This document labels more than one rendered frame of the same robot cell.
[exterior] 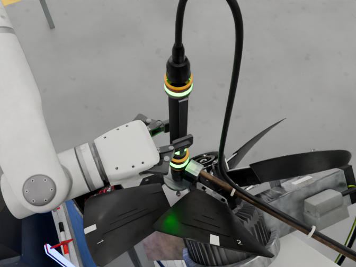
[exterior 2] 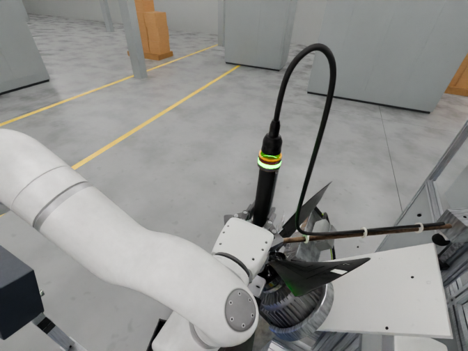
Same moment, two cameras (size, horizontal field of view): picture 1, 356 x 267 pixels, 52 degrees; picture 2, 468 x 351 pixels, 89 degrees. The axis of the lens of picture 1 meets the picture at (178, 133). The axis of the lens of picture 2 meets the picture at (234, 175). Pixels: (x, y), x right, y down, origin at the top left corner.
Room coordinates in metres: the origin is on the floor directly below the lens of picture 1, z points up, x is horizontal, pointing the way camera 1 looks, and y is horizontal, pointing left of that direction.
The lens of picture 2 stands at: (0.12, 0.30, 1.90)
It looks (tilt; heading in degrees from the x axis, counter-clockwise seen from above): 38 degrees down; 319
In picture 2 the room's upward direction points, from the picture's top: 3 degrees clockwise
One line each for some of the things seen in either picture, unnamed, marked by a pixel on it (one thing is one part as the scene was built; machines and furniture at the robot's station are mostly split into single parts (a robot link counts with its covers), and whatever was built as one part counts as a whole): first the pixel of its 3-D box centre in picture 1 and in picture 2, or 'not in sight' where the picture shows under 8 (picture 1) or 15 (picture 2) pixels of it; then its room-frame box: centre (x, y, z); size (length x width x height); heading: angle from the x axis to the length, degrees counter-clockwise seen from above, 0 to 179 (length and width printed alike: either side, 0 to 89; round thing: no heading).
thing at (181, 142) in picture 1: (178, 150); (273, 223); (0.32, 0.00, 1.50); 0.07 x 0.03 x 0.03; 114
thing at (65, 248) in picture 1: (64, 241); not in sight; (0.32, 0.38, 0.87); 0.14 x 0.01 x 0.01; 20
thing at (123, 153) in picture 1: (124, 153); (240, 248); (0.31, 0.10, 1.50); 0.11 x 0.10 x 0.07; 114
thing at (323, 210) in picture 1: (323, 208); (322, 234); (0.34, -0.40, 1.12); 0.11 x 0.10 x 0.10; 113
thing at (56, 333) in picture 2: not in sight; (57, 335); (0.70, 0.54, 0.96); 0.03 x 0.03 x 0.20; 23
